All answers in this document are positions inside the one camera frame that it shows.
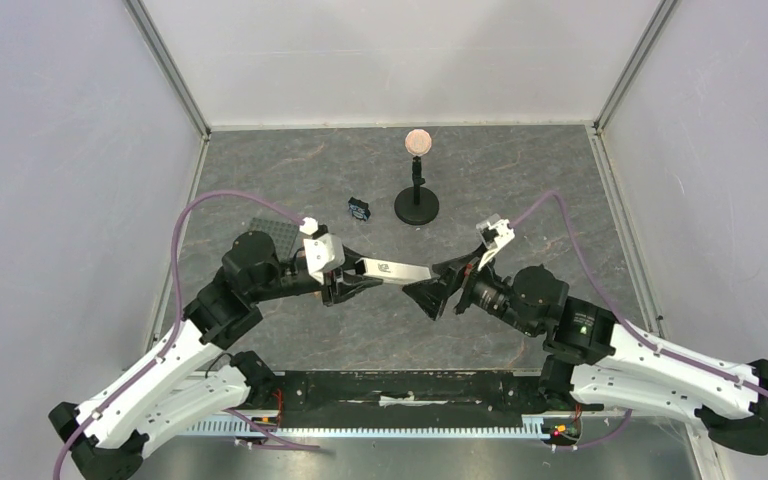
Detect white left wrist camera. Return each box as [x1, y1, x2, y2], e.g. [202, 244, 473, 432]
[303, 233, 345, 285]

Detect black round stand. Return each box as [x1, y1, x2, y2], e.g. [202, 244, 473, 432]
[394, 156, 440, 226]

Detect small black blue block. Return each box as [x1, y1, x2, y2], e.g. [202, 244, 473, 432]
[347, 197, 371, 222]

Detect white remote control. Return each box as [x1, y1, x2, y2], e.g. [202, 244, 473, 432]
[354, 257, 433, 285]

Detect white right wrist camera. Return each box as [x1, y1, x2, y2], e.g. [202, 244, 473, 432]
[476, 214, 515, 270]

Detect pink ball on stand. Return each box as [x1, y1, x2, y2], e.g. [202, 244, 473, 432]
[404, 129, 433, 157]

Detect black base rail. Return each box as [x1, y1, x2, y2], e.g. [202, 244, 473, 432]
[241, 370, 579, 429]

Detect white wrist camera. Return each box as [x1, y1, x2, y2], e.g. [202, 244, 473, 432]
[476, 214, 515, 270]
[303, 233, 345, 285]

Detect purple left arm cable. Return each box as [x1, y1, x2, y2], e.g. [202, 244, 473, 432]
[51, 190, 322, 480]

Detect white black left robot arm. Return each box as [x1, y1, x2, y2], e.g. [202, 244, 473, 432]
[49, 229, 410, 479]

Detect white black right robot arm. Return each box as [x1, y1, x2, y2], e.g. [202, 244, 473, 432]
[402, 249, 768, 456]

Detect grey lego baseplate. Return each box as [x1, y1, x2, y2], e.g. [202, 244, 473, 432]
[248, 217, 300, 261]

